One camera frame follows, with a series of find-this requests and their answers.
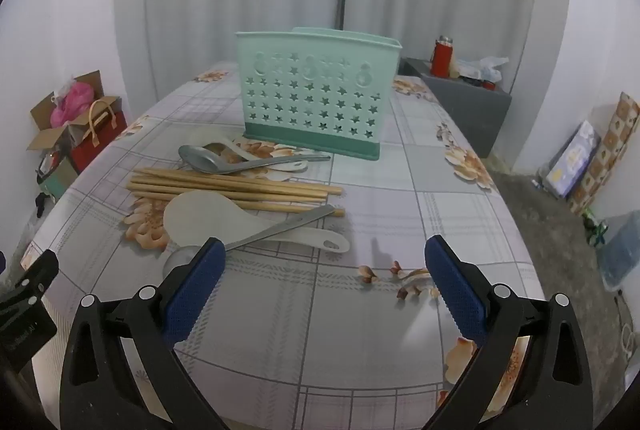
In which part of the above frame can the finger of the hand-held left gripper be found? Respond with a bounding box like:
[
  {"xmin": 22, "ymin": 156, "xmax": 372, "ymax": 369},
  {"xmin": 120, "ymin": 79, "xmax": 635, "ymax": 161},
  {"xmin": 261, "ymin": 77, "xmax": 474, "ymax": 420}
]
[{"xmin": 20, "ymin": 250, "xmax": 59, "ymax": 311}]

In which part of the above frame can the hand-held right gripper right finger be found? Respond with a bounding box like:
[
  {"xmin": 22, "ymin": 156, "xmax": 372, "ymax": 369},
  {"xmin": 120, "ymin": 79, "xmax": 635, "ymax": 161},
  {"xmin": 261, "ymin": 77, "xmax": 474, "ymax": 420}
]
[{"xmin": 422, "ymin": 235, "xmax": 593, "ymax": 430}]

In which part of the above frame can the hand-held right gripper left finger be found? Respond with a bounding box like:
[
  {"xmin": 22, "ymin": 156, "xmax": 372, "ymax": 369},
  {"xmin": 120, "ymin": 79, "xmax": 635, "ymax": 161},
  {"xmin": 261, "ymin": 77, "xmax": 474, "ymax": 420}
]
[{"xmin": 59, "ymin": 237, "xmax": 228, "ymax": 430}]

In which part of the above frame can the white rice paddle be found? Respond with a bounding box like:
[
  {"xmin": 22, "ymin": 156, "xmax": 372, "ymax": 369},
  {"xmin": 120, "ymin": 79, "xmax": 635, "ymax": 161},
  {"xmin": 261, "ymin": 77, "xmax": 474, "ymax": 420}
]
[{"xmin": 163, "ymin": 190, "xmax": 351, "ymax": 253}]

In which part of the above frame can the bundle of wooden chopsticks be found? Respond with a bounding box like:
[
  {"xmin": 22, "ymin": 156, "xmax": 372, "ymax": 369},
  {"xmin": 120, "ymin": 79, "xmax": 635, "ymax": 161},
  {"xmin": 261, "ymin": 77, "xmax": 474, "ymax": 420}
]
[{"xmin": 126, "ymin": 167, "xmax": 346, "ymax": 217}]

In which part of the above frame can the metal spoon handle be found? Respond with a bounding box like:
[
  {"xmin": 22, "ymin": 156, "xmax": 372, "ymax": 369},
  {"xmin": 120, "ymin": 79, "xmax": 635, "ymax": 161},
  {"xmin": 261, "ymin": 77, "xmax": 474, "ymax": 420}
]
[{"xmin": 162, "ymin": 205, "xmax": 335, "ymax": 281}]

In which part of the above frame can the metal ladle spoon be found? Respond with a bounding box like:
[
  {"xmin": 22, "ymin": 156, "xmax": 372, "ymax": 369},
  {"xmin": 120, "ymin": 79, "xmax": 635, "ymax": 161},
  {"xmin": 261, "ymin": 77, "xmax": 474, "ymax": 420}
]
[{"xmin": 178, "ymin": 145, "xmax": 332, "ymax": 174}]

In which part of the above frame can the white plastic soup spoon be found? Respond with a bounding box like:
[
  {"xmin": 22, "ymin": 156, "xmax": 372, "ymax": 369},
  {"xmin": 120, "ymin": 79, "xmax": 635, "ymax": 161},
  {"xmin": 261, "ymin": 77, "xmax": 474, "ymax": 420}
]
[{"xmin": 192, "ymin": 137, "xmax": 308, "ymax": 173}]

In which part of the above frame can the green star-cut utensil holder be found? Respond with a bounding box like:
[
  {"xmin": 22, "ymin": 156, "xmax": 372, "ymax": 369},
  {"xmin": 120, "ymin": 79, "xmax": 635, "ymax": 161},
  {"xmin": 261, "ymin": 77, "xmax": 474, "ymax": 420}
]
[{"xmin": 235, "ymin": 27, "xmax": 403, "ymax": 161}]

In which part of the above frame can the teal gift bag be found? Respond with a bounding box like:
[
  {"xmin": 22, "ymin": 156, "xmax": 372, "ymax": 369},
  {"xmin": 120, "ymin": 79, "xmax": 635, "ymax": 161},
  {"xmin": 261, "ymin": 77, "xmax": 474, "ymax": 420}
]
[{"xmin": 37, "ymin": 155, "xmax": 81, "ymax": 201}]

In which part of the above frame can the floral checked tablecloth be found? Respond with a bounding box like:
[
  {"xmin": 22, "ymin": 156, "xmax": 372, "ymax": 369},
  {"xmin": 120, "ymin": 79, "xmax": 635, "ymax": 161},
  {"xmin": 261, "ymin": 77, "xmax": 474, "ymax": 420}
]
[{"xmin": 20, "ymin": 60, "xmax": 546, "ymax": 430}]

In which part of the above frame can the red paper bag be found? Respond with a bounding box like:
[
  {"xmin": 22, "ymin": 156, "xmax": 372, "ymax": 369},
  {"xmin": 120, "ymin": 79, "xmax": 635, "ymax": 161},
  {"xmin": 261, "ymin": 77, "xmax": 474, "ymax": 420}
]
[{"xmin": 70, "ymin": 97, "xmax": 128, "ymax": 168}]

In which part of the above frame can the small green object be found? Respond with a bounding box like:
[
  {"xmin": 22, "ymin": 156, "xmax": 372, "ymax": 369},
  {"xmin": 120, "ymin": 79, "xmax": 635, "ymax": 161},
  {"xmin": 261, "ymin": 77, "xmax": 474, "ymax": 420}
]
[{"xmin": 582, "ymin": 207, "xmax": 608, "ymax": 245}]

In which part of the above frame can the brown cardboard box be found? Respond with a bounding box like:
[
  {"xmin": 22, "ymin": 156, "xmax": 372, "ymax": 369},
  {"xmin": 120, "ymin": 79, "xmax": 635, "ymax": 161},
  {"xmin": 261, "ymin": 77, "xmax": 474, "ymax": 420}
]
[{"xmin": 27, "ymin": 70, "xmax": 123, "ymax": 151}]

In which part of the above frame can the clear plastic storage bin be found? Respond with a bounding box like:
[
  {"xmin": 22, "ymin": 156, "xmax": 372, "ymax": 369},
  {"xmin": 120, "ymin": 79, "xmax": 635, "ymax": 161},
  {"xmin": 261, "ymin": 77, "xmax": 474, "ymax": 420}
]
[{"xmin": 597, "ymin": 215, "xmax": 640, "ymax": 291}]

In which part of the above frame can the pink plastic bag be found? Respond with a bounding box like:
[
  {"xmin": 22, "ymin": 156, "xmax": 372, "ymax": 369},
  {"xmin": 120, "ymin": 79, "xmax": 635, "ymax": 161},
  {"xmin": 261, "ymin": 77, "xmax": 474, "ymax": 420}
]
[{"xmin": 50, "ymin": 82, "xmax": 96, "ymax": 128}]

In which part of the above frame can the pale blue flat box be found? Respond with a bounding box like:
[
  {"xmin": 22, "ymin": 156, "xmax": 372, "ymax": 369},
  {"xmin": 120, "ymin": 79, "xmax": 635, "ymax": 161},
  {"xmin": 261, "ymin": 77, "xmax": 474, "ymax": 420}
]
[{"xmin": 540, "ymin": 120, "xmax": 601, "ymax": 201}]

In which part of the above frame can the grey cabinet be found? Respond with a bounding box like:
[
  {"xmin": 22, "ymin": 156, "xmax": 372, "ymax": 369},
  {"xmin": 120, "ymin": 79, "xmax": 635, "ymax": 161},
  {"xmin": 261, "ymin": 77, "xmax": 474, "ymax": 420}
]
[{"xmin": 400, "ymin": 57, "xmax": 513, "ymax": 158}]

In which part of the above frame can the brown patterned flat box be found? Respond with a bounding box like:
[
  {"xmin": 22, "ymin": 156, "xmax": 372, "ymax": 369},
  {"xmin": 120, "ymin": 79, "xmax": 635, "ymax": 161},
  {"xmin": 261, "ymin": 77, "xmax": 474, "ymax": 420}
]
[{"xmin": 570, "ymin": 92, "xmax": 640, "ymax": 215}]

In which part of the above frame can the white plastic bag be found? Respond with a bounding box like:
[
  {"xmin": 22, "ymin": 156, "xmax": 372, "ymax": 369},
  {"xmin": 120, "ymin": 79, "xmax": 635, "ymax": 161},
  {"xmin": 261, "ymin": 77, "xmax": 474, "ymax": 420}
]
[{"xmin": 457, "ymin": 56, "xmax": 510, "ymax": 83}]

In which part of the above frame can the red thermos bottle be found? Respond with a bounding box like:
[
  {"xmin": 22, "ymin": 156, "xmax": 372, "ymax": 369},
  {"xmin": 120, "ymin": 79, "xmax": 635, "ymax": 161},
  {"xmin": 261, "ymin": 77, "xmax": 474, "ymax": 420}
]
[{"xmin": 431, "ymin": 37, "xmax": 454, "ymax": 78}]

